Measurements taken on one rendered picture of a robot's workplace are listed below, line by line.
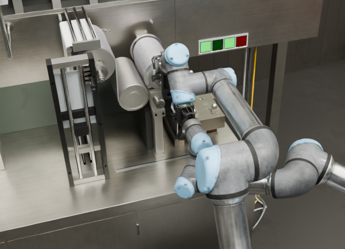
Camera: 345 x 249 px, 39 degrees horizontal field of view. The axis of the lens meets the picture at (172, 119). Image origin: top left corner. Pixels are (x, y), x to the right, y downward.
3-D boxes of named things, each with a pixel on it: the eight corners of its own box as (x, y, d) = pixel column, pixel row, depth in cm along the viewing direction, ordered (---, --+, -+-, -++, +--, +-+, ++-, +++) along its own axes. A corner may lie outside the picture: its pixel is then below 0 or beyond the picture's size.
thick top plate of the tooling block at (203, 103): (189, 134, 208) (189, 122, 205) (164, 89, 240) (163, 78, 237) (224, 127, 212) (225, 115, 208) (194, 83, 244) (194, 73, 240)
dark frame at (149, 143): (147, 150, 211) (145, 112, 200) (131, 111, 237) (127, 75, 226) (164, 147, 213) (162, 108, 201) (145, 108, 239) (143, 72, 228)
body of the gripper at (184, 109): (190, 97, 196) (200, 113, 187) (190, 115, 201) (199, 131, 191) (172, 100, 194) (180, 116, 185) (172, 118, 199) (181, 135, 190)
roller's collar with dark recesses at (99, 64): (91, 82, 180) (89, 66, 176) (89, 75, 185) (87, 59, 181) (109, 79, 181) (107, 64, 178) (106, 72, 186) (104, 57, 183)
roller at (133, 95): (120, 113, 197) (118, 87, 190) (109, 83, 217) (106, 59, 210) (149, 108, 199) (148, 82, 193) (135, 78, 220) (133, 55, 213)
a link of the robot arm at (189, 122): (203, 138, 188) (183, 141, 186) (199, 131, 192) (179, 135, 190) (204, 121, 184) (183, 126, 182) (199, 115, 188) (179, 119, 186)
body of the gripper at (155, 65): (169, 56, 183) (176, 48, 171) (174, 79, 182) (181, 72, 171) (150, 59, 181) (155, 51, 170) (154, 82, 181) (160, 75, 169)
